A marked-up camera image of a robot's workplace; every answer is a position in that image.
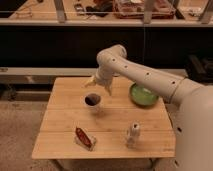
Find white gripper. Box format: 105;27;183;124
84;68;114;96

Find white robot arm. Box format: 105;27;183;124
86;45;213;171

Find green ceramic bowl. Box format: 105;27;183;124
129;83;159;107

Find light wooden table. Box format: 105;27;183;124
31;76;177;171

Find red snack packet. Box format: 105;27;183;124
74;127;97;151

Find dark items on shelf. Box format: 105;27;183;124
73;0;113;17

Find wicker tray on shelf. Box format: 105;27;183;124
113;0;176;19

